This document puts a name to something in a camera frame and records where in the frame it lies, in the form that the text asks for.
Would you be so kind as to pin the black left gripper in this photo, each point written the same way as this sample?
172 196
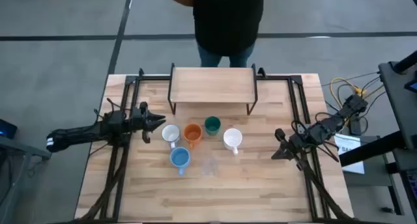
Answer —
141 121

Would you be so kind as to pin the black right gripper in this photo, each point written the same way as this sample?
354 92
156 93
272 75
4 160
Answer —
293 144

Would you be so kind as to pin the blue white floral mug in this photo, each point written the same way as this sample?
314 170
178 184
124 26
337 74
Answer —
171 133

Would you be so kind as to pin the orange faceted mug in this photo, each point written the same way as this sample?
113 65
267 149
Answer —
193 133

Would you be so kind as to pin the light blue ribbed mug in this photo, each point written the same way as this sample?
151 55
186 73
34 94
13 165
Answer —
180 158

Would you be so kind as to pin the white ribbed mug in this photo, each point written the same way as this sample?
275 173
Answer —
232 137

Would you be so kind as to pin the clear glass mug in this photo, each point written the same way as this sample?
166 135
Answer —
209 167

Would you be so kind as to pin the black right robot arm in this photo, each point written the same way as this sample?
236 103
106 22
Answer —
329 123

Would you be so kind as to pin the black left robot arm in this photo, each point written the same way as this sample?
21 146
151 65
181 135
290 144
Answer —
81 134

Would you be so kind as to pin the wooden shelf with black legs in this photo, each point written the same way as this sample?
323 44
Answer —
211 84

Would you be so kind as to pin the white paper sheet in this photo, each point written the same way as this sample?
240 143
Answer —
347 142

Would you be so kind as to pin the black power adapter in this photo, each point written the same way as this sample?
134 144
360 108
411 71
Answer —
355 126

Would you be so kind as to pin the person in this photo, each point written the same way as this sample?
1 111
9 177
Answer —
228 22

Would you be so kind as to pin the neighbouring black rig stand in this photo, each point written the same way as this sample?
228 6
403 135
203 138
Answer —
400 97

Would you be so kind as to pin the grey side desk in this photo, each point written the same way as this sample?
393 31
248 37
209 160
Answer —
19 149

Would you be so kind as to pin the black computer with blue lights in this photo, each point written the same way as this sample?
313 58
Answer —
8 129

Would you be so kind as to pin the black aluminium table frame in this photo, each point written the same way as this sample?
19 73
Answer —
153 77

